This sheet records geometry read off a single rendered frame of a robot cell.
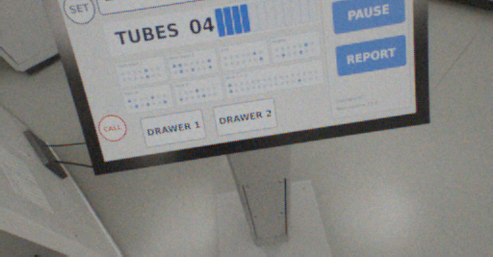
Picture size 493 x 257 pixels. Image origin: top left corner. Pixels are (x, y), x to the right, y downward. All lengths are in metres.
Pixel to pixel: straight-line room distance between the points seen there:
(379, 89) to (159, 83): 0.33
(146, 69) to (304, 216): 1.09
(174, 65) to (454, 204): 1.40
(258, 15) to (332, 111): 0.18
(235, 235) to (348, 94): 1.03
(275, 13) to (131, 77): 0.23
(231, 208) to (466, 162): 1.11
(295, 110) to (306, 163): 1.11
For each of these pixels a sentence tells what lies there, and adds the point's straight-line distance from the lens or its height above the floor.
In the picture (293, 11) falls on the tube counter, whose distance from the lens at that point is 0.45.
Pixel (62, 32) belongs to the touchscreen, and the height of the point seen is 1.13.
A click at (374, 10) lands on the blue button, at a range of 0.48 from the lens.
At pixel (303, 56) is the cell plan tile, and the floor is 1.06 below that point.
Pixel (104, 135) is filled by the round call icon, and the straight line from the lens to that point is 0.50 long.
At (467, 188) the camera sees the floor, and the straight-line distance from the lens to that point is 1.69.
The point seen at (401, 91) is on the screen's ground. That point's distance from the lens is 0.51.
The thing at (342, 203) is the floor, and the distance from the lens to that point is 1.49.
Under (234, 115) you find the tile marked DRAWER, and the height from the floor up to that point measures 1.01.
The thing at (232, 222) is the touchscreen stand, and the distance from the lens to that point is 1.41.
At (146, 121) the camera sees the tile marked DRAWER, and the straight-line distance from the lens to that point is 0.48.
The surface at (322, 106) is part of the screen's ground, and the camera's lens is 0.47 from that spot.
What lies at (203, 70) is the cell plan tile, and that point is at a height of 1.06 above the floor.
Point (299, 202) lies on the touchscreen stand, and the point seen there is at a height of 0.04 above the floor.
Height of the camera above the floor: 1.36
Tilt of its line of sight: 52 degrees down
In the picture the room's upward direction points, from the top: 10 degrees counter-clockwise
